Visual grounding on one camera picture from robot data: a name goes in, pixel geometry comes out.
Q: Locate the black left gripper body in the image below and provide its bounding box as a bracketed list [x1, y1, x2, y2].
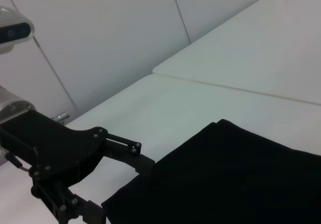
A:
[0, 109, 109, 182]

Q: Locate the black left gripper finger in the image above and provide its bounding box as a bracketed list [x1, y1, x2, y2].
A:
[101, 133, 156, 177]
[29, 176, 107, 224]

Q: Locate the black t-shirt with white print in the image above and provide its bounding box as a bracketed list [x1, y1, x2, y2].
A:
[101, 118, 321, 224]

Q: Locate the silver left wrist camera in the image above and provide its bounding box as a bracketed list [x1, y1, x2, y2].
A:
[0, 6, 36, 57]

